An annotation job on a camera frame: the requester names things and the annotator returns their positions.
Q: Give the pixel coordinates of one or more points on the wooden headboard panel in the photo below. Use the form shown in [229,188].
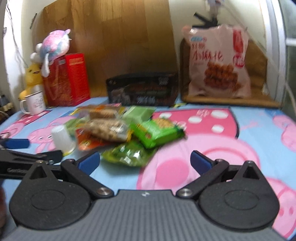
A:
[116,37]

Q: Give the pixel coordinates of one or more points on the red gift box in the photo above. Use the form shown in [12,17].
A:
[67,83]

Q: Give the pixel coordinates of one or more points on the pale green snack packet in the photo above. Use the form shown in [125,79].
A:
[138,114]

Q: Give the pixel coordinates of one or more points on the clear nut snack packet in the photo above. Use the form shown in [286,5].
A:
[113,130]

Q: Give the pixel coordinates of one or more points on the bright green snack packet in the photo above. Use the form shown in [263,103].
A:
[156,132]

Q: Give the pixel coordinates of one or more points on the yellow plush toy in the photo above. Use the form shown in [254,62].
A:
[34,82]

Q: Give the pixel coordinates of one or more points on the black snack box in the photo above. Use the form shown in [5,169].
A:
[145,89]

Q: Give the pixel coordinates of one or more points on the green pea snack packet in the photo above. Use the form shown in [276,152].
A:
[132,154]

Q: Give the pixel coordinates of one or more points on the white enamel mug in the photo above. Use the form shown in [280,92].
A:
[33,104]

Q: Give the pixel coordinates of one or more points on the pink blue plush toy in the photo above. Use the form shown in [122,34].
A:
[55,45]

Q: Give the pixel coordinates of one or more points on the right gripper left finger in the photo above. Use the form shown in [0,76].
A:
[78,172]

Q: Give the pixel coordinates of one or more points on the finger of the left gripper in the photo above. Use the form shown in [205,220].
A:
[15,143]
[34,155]

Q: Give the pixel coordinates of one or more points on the orange red snack packet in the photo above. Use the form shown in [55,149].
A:
[87,142]

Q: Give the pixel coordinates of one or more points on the white plastic cup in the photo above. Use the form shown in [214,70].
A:
[62,140]

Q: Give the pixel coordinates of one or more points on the brown biscuit snack packet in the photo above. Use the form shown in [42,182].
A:
[108,111]

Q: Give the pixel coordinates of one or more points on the pink twist snack bag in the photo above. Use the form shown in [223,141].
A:
[217,61]

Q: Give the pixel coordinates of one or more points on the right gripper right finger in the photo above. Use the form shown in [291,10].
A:
[210,173]

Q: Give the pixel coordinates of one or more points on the cartoon pig bed sheet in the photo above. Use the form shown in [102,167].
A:
[235,134]

